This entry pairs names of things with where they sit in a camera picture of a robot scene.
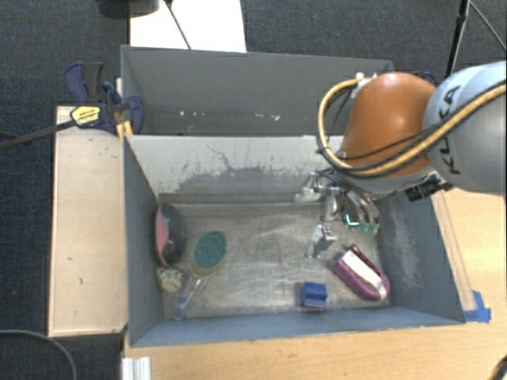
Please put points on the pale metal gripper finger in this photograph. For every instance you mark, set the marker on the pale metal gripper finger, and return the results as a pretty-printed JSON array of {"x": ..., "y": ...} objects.
[
  {"x": 307, "y": 193},
  {"x": 319, "y": 242}
]

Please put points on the blue block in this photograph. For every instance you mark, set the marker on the blue block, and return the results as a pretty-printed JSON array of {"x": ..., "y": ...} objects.
[{"x": 313, "y": 294}]

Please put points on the grey metal bin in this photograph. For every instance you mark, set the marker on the grey metal bin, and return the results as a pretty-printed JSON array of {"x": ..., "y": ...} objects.
[{"x": 257, "y": 251}]

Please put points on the pink and black round paddle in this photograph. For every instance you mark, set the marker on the pink and black round paddle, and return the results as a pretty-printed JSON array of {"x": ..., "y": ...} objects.
[{"x": 168, "y": 234}]

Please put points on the pale yellow lumpy sponge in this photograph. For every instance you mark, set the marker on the pale yellow lumpy sponge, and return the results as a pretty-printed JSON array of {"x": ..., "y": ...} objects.
[{"x": 170, "y": 279}]

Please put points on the pale wood board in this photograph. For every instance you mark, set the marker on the pale wood board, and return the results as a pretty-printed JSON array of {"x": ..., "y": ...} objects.
[{"x": 89, "y": 232}]

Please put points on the black cylinder on white bracket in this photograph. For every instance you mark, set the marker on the black cylinder on white bracket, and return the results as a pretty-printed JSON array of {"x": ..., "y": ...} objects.
[{"x": 424, "y": 190}]

